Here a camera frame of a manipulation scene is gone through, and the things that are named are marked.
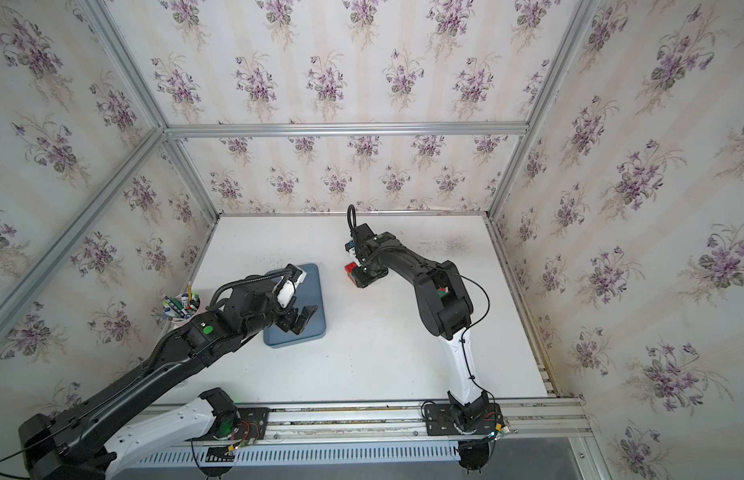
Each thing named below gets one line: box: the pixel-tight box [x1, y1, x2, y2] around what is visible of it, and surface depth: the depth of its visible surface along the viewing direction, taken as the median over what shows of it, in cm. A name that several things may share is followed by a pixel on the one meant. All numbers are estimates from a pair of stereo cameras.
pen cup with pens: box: [161, 281, 201, 323], surface depth 85 cm
